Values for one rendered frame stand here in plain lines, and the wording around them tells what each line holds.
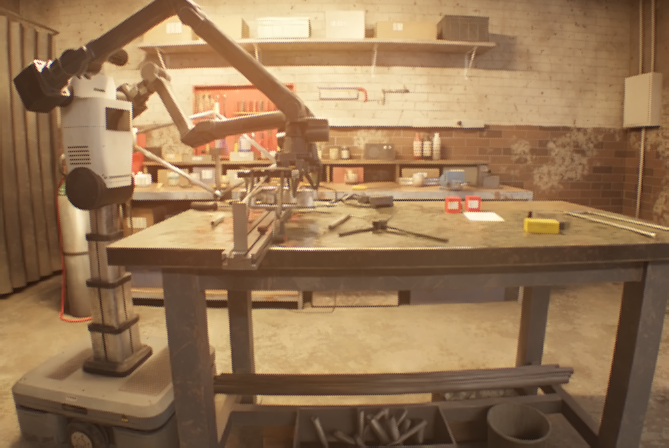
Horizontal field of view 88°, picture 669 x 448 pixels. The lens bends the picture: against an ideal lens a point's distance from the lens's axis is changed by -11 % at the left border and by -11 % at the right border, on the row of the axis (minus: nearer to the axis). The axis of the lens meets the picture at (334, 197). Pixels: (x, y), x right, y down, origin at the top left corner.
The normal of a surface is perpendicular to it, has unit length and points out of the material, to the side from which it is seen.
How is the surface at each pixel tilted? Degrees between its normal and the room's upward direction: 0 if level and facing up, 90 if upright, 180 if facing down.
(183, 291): 90
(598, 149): 90
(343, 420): 90
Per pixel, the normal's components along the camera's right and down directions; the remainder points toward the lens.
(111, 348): -0.12, 0.12
